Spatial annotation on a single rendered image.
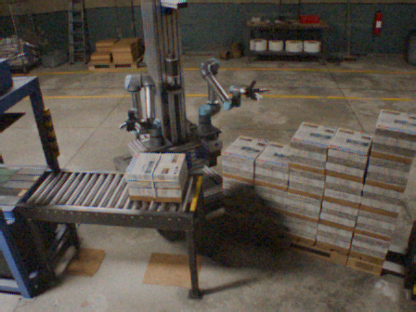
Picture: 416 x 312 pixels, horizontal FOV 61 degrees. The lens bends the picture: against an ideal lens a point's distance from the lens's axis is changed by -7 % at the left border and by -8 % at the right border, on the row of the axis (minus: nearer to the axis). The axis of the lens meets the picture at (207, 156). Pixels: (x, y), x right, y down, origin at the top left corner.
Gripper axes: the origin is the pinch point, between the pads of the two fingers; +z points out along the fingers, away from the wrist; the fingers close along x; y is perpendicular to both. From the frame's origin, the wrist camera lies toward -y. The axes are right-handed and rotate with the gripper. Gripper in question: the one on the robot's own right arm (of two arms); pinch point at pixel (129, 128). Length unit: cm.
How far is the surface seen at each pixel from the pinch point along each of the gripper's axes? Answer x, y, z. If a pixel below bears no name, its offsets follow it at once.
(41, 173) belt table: 78, 55, -21
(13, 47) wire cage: 355, 104, -647
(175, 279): -39, 119, 29
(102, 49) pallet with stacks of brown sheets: 141, 105, -667
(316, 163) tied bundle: -137, 14, 14
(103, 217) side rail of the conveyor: 15, 51, 38
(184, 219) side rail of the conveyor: -41, 41, 49
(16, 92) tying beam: 88, -18, -17
